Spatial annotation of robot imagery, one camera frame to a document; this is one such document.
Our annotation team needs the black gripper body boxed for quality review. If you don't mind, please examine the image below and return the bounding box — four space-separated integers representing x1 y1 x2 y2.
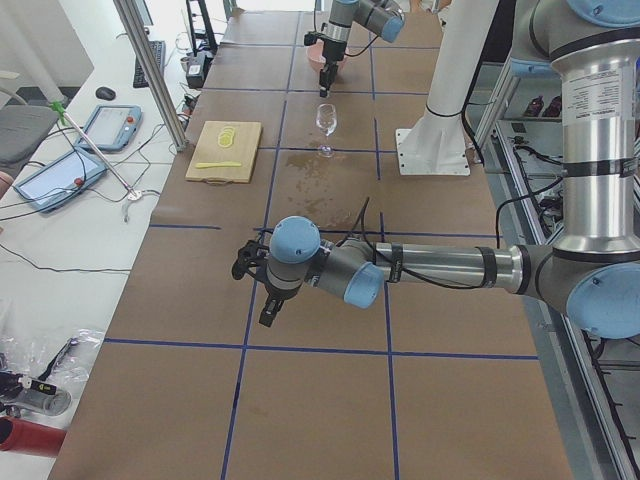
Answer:
231 240 300 301
304 31 346 68

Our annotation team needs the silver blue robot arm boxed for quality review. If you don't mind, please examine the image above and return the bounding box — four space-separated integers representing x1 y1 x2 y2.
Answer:
304 0 405 98
232 1 639 339

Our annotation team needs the clear wine glass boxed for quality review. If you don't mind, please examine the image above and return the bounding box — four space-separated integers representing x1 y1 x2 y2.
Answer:
315 103 337 158

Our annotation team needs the pink bowl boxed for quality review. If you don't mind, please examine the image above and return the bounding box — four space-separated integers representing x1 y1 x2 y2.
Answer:
305 40 326 73

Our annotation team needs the yellow plastic knife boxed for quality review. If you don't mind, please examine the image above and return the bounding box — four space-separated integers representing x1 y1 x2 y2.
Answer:
195 161 243 169

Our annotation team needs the wooden cutting board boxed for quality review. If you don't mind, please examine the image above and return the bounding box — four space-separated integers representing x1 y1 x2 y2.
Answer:
185 121 262 183

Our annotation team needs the lemon slice two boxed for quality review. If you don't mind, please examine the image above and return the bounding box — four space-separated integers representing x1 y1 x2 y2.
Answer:
218 132 234 145

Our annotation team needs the lemon slice one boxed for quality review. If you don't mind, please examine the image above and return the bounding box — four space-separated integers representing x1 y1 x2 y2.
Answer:
217 137 233 148

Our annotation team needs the black keyboard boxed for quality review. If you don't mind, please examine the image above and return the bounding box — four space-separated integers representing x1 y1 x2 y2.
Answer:
132 40 167 89

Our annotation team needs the far blue teach pendant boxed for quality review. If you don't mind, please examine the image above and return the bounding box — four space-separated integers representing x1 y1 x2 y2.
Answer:
83 105 143 153

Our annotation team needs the blue teach pendant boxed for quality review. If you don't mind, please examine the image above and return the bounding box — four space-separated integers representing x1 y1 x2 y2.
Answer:
13 149 107 213
83 105 143 153

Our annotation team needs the clear plastic bag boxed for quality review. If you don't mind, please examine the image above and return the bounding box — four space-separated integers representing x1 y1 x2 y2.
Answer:
1 328 105 387

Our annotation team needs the near blue teach pendant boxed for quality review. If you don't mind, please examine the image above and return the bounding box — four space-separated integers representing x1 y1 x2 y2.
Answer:
13 149 107 213

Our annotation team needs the black computer mouse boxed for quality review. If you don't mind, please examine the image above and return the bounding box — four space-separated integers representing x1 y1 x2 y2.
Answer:
95 86 116 101

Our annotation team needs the metal rod green clip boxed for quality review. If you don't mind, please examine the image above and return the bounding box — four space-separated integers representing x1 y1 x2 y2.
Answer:
49 101 143 201

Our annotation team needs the grey office chair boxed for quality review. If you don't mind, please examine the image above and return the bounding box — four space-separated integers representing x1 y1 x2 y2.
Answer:
1 87 58 169

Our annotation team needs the red cylinder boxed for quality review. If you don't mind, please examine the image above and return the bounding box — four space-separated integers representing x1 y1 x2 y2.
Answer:
1 416 66 458

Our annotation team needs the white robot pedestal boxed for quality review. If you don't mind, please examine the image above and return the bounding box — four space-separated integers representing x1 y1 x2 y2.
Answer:
396 0 499 176

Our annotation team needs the aluminium frame post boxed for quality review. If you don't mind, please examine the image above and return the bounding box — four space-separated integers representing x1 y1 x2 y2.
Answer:
113 0 188 152

